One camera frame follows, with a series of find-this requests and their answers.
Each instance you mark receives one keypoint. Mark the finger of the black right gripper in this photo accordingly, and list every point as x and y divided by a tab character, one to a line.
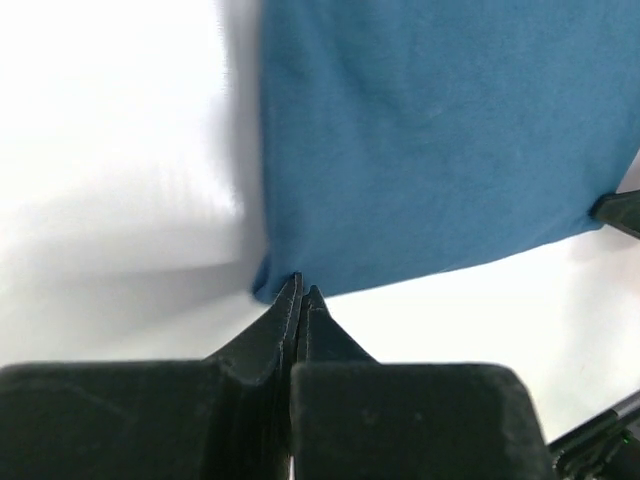
620	211

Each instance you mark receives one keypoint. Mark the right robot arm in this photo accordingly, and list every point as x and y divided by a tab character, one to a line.
607	445

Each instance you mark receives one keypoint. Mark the teal blue t-shirt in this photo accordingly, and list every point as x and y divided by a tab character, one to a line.
408	138

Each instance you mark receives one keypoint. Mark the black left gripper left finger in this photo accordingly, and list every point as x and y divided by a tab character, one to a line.
221	417

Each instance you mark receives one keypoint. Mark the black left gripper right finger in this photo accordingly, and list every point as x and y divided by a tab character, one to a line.
355	418

